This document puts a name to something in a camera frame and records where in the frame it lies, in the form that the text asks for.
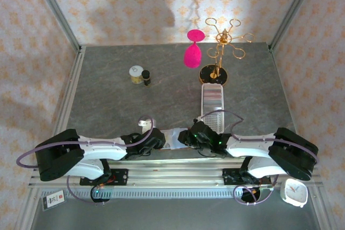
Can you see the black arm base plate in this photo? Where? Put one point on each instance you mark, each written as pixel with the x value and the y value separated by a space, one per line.
pixel 121 177
pixel 229 177

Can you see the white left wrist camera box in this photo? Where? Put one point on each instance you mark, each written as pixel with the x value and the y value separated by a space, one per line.
pixel 144 123

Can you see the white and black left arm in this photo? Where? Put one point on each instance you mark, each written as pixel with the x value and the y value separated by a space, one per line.
pixel 102 150

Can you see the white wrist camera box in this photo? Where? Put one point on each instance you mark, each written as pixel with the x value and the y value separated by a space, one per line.
pixel 197 119
pixel 144 123

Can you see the white label tag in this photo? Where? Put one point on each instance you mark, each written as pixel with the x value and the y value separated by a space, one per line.
pixel 54 199

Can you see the small dark bottle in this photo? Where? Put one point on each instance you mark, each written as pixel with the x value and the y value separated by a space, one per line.
pixel 145 75

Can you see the aluminium frame rail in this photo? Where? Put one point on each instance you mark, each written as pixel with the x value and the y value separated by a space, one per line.
pixel 31 211
pixel 322 211

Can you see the white plastic mesh basket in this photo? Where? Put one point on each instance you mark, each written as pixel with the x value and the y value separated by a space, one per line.
pixel 219 121

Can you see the aluminium front rail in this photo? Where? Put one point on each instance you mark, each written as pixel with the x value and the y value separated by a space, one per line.
pixel 172 172

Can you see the credit card stack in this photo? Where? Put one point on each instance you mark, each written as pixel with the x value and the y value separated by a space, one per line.
pixel 213 96

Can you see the pink wine glass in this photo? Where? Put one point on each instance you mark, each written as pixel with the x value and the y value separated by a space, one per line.
pixel 192 57

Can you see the white-lid tin can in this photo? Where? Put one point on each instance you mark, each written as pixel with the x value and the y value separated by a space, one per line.
pixel 135 71

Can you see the aluminium corner post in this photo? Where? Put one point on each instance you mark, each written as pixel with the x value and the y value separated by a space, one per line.
pixel 56 12
pixel 293 12

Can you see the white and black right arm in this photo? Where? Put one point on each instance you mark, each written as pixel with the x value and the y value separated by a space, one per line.
pixel 250 145

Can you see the white alarm clock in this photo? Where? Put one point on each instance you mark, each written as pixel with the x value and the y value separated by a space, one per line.
pixel 293 192

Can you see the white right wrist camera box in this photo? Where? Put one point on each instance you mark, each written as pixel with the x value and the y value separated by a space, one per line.
pixel 197 119

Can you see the aluminium side rail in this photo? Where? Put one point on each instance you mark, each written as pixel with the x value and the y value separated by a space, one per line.
pixel 70 90

